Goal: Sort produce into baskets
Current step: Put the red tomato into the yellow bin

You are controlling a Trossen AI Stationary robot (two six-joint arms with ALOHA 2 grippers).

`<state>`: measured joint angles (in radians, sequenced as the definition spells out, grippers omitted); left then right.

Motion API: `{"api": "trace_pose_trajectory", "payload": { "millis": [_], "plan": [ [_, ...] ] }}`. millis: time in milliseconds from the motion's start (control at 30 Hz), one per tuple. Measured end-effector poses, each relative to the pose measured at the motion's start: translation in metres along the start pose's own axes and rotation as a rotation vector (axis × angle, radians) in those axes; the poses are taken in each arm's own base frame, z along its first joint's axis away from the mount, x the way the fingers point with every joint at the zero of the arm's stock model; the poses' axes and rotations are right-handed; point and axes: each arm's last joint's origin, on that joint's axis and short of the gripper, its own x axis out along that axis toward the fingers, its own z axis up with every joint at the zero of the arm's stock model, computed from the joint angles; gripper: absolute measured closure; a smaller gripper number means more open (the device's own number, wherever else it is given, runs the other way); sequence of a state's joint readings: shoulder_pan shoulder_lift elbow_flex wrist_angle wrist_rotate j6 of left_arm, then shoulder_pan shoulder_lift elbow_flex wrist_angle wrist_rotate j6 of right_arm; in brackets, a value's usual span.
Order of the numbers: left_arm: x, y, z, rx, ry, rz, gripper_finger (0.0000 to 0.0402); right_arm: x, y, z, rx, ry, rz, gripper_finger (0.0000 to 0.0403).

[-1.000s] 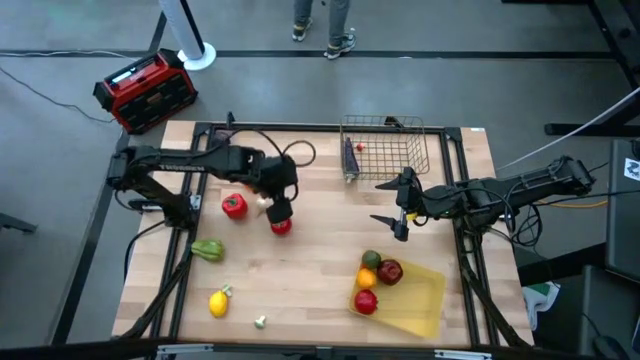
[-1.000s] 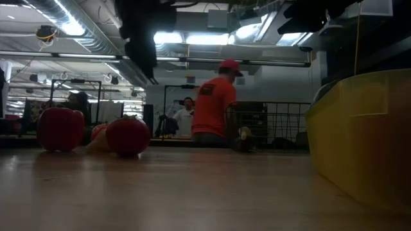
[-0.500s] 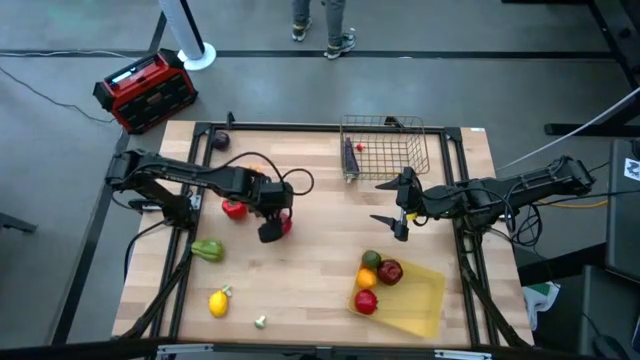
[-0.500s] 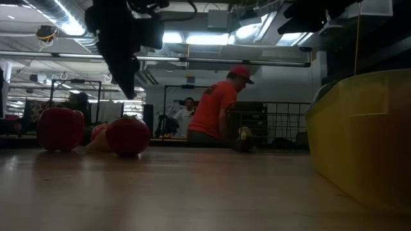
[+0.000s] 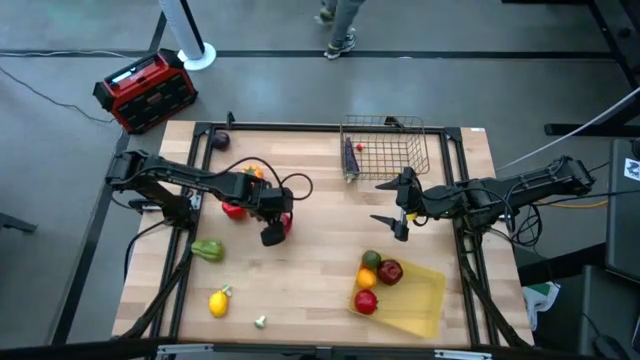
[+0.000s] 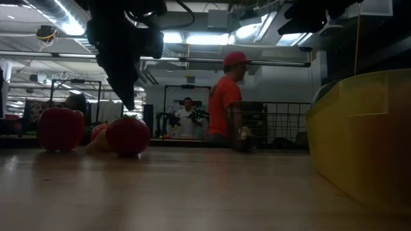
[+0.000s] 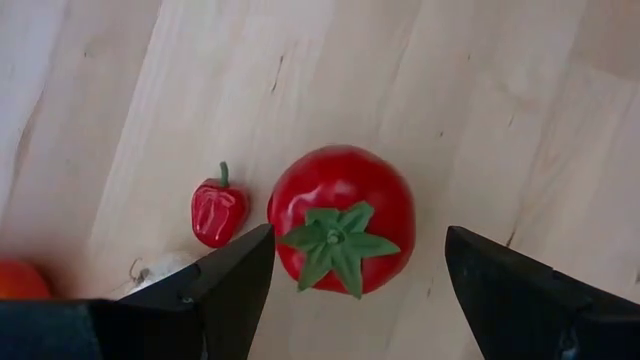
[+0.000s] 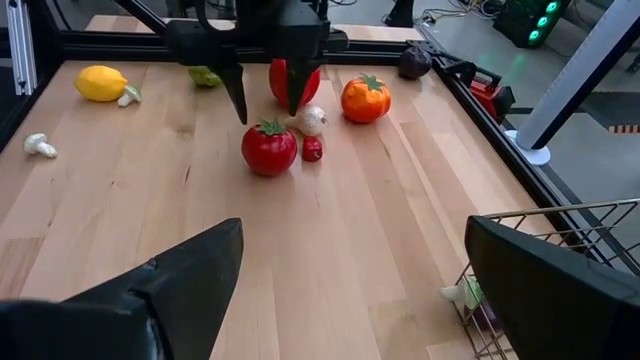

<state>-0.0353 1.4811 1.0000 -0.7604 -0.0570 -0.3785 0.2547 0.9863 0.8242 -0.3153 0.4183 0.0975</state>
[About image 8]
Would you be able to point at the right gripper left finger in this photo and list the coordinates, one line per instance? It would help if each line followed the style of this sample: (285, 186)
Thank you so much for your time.
(200, 280)

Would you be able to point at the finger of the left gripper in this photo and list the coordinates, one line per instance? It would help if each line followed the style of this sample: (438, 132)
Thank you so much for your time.
(235, 85)
(297, 80)

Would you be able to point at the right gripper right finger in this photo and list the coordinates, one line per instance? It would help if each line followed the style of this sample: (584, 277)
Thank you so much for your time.
(550, 300)

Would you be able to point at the red bell pepper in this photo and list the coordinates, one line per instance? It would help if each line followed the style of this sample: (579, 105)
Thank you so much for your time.
(277, 82)

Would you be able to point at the green bell pepper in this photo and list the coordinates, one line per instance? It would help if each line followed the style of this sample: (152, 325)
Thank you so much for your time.
(205, 77)

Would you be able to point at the white garlic bulb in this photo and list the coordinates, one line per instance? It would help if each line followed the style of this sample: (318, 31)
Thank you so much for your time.
(312, 121)

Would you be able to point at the purple eggplant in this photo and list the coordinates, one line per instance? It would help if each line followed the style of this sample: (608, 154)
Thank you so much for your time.
(485, 317)

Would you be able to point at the small red fruit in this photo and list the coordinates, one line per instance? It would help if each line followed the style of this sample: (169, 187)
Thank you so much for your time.
(312, 149)

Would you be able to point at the orange persimmon green calyx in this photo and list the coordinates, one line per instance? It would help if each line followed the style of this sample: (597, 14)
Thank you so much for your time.
(365, 102)

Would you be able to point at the red tomato green stem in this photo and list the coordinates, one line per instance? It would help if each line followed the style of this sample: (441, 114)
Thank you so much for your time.
(269, 152)

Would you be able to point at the small white green vegetable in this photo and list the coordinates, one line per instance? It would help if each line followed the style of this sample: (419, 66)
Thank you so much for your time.
(452, 292)

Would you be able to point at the white mushroom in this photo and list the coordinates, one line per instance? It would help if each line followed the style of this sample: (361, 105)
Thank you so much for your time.
(37, 144)
(131, 94)

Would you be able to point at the dark purple onion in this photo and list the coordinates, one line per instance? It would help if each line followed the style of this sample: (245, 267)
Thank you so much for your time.
(414, 63)

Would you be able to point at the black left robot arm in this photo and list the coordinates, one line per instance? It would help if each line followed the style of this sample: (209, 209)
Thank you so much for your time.
(260, 5)

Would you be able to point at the black stand foot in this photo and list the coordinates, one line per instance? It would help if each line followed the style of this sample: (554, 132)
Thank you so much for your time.
(400, 12)

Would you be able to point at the yellow lemon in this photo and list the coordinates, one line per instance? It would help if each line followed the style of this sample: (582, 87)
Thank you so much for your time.
(100, 83)

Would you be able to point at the red black portable box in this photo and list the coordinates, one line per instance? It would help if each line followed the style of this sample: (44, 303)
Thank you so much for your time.
(492, 97)

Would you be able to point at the computer with green lights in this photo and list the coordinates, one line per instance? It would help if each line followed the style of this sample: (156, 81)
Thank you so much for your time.
(525, 25)

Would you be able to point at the black aluminium table frame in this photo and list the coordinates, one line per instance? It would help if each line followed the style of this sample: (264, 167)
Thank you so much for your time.
(115, 47)

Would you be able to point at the silver aluminium post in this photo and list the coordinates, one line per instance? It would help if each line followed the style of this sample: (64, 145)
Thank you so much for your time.
(21, 50)

